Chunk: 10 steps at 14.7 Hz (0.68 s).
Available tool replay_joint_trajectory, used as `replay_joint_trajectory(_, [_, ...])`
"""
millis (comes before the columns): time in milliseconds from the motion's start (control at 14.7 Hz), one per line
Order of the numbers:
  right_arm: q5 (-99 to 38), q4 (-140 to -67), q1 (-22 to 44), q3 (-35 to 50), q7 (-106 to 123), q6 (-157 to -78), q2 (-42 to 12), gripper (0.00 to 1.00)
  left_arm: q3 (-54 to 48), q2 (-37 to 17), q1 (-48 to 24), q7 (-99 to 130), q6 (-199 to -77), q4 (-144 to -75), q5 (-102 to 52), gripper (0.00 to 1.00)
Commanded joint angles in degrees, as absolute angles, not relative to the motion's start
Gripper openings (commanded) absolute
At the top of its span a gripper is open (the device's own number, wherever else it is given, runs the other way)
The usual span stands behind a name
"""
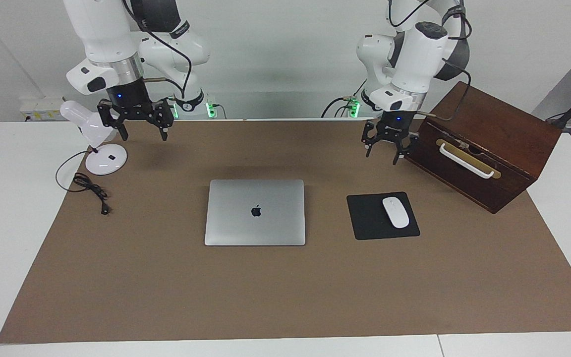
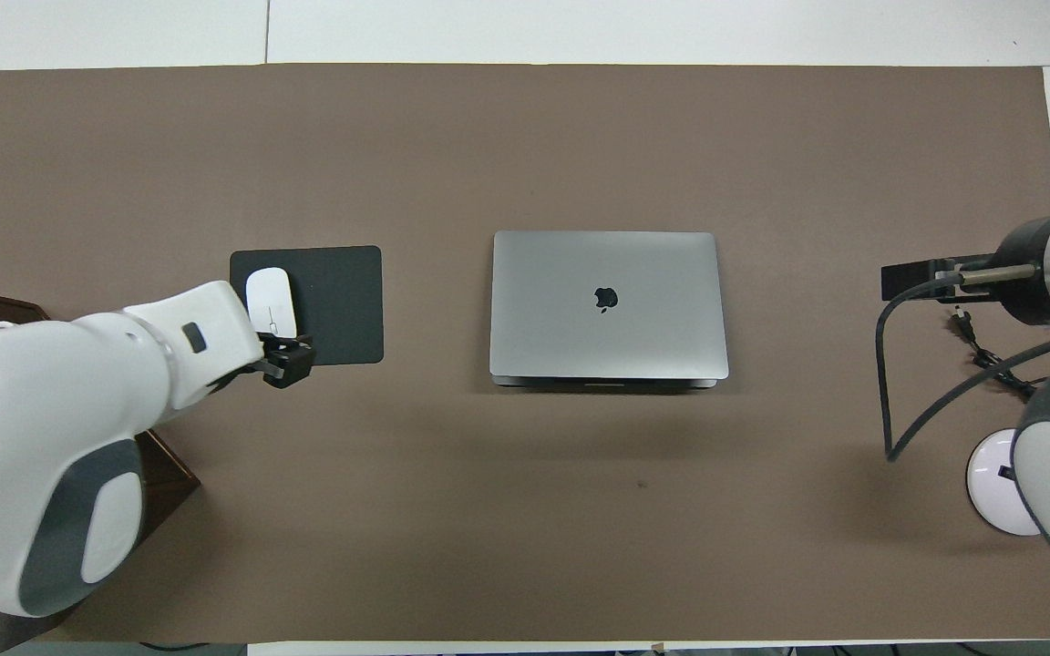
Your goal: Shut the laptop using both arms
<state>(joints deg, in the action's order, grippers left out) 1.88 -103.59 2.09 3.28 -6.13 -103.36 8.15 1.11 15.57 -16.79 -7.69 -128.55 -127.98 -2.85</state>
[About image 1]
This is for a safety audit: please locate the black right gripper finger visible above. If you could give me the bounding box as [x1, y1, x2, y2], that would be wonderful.
[153, 97, 175, 142]
[97, 98, 130, 142]

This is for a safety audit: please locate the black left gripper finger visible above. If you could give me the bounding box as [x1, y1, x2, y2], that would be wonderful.
[392, 133, 420, 166]
[362, 120, 384, 158]

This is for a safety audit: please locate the silver grey laptop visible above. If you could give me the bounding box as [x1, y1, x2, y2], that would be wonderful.
[204, 179, 307, 247]

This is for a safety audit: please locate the white desk lamp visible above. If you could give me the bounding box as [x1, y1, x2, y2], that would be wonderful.
[59, 100, 128, 176]

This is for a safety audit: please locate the white computer mouse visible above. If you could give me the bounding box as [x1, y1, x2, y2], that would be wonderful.
[382, 196, 410, 229]

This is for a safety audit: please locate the black mouse pad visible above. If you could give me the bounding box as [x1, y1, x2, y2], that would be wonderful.
[346, 191, 421, 241]

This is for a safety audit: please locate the dark wooden box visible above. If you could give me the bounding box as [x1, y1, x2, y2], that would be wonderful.
[403, 80, 563, 215]

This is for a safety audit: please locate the brown paper table mat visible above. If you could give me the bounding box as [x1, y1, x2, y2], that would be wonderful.
[0, 119, 571, 345]

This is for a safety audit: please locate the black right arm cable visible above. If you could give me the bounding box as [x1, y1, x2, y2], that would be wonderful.
[122, 0, 191, 100]

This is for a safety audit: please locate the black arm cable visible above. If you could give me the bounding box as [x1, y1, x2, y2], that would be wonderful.
[122, 0, 191, 100]
[389, 0, 472, 122]

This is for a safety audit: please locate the white box handle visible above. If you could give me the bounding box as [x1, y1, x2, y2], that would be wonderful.
[438, 143, 495, 179]

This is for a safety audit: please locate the white wall power strip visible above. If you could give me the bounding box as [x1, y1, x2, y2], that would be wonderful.
[19, 96, 64, 122]

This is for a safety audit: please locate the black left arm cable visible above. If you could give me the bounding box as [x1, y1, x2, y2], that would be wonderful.
[389, 0, 472, 122]

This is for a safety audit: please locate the gold handle plate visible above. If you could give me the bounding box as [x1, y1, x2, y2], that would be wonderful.
[436, 138, 502, 179]

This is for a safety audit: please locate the black lamp power cable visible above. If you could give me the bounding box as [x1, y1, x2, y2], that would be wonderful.
[56, 150, 114, 217]

